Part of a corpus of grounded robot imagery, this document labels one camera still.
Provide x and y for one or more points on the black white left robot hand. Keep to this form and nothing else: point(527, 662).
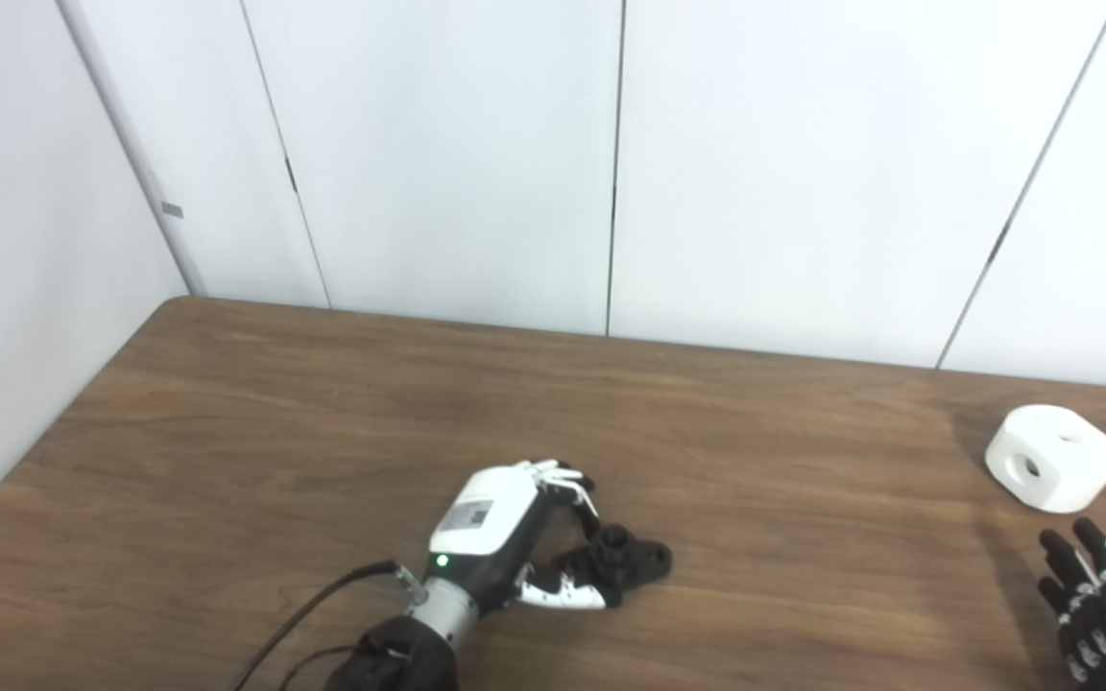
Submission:
point(486, 509)

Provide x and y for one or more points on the black flanged holder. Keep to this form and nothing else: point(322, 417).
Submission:
point(635, 559)

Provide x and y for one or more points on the round white plastic piece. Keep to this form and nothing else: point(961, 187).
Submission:
point(1062, 451)

